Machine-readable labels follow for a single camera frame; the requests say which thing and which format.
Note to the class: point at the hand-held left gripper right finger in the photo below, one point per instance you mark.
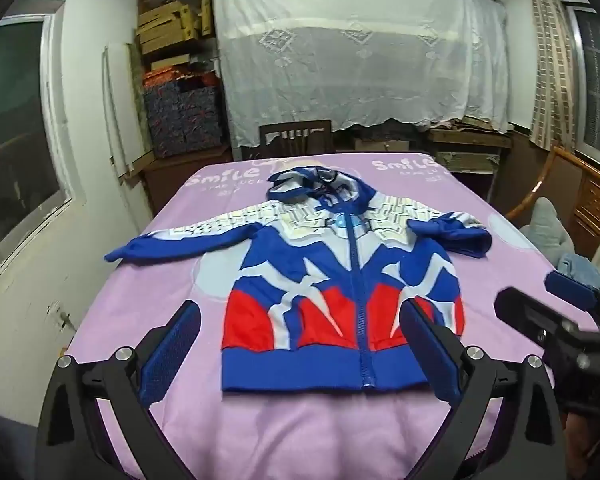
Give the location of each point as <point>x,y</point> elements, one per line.
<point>430,350</point>

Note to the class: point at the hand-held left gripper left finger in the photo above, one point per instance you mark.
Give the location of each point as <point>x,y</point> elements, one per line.
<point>172,345</point>

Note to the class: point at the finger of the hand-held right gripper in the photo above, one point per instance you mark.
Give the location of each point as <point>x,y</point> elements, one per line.
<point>522,310</point>
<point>570,285</point>

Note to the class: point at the blue red white hooded jacket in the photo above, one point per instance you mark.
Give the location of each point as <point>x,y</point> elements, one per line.
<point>340,280</point>

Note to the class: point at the light blue cloth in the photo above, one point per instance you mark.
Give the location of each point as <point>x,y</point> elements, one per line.
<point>580,270</point>

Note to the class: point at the grey cushion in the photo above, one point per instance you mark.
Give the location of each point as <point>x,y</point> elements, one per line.
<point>547,227</point>

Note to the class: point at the pink printed blanket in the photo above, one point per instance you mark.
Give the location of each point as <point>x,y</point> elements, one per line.
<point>155,285</point>

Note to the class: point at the orange wooden armchair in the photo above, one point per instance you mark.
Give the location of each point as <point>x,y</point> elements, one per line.
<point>587,200</point>

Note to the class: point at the old wooden table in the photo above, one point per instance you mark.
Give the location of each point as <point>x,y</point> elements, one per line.
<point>465,160</point>

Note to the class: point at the brown wooden cabinet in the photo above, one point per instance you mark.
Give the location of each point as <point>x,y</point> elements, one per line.
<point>170,180</point>

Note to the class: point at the stack of patterned storage boxes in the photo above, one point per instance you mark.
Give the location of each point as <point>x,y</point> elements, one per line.
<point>185,120</point>

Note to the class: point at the beige patterned curtain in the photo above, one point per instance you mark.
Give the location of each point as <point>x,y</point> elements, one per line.
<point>550,60</point>

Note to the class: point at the dark wooden chair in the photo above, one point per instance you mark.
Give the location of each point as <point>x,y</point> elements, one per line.
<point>270,140</point>

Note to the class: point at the white leaning boards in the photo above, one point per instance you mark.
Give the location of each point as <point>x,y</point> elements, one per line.
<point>117,110</point>

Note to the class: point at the orange patterned box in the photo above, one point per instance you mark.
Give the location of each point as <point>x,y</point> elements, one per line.
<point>180,79</point>

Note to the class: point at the white lace cover cloth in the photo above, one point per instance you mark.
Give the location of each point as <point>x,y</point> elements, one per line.
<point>360,60</point>

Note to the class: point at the stack of cardboard boxes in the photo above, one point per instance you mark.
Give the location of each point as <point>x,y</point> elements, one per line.
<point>165,25</point>

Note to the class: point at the window with white frame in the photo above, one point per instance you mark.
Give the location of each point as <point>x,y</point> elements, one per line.
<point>15,130</point>

